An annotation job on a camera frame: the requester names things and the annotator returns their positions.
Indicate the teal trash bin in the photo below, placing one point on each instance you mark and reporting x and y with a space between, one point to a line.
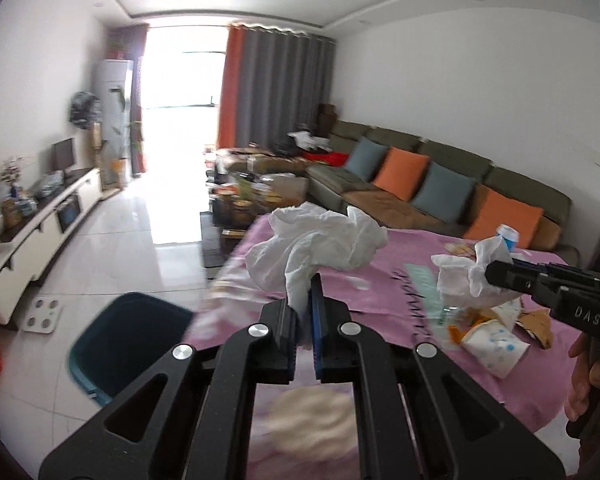
130 330

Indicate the grey curtain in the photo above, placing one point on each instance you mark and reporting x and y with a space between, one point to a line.
285 85

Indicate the brown cardboard piece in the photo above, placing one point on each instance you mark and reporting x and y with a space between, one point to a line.
535 327

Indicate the white blue container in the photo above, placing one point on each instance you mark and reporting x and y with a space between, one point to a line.
507 237

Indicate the cluttered coffee table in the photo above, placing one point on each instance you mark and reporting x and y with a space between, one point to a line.
250 195

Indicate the flower vase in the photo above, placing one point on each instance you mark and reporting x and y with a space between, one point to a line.
12 175

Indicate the white standing air conditioner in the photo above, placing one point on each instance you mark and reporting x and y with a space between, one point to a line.
114 110

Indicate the white bathroom scale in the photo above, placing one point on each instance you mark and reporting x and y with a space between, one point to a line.
42 315

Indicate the red cloth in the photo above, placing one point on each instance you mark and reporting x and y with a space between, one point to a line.
327 159

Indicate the white bags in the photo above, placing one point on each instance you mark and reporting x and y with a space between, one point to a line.
305 140

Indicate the pink printed blanket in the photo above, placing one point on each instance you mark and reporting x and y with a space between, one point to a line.
380 280

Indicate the white tissue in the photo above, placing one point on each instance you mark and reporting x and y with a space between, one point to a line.
307 420
460 275
320 240

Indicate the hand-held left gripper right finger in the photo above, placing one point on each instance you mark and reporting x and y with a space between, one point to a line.
316 320

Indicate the black monitor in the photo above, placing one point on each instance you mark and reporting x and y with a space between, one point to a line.
63 154

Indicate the white blue-dotted paper cup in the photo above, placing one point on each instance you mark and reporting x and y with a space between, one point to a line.
490 347

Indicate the olive green sofa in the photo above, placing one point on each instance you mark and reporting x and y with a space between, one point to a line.
450 155

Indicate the person's right hand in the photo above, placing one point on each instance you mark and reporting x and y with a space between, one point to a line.
582 380

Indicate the orange curtain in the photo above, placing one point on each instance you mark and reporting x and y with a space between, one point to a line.
228 90

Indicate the black fan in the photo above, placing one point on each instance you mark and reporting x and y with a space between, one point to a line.
85 110

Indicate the orange cushion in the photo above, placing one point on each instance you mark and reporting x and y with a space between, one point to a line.
400 175
505 220

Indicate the brown boxes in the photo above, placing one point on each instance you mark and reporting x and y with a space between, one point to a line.
326 119

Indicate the patterned snack packet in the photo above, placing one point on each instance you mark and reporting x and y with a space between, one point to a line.
459 248

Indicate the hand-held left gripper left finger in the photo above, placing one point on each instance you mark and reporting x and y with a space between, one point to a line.
286 332

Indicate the white tv cabinet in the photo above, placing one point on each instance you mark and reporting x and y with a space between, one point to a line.
35 230

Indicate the orange snack wrapper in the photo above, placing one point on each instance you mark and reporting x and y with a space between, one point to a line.
467 322

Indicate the clear plastic wrapper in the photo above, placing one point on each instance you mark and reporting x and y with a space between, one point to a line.
449 315

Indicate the grey blue cushion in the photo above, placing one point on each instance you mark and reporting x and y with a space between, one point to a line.
366 160
442 192

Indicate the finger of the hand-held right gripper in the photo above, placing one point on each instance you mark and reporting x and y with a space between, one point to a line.
510 275

